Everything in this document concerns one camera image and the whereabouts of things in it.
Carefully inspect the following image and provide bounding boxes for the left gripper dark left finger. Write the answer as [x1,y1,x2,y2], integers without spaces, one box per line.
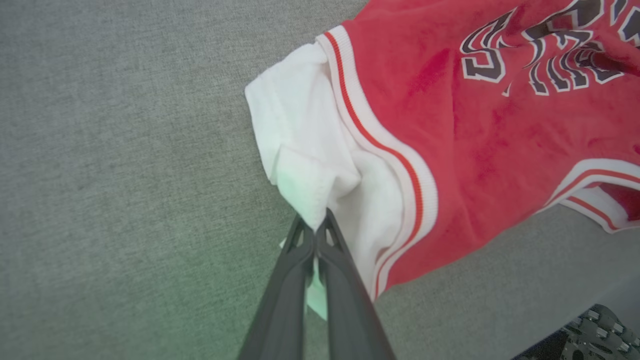
[239,214,317,360]

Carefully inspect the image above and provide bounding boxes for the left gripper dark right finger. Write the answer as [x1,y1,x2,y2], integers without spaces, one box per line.
[315,208,397,360]

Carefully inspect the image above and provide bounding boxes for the red and white jersey garment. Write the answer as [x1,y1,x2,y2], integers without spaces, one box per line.
[244,0,640,322]

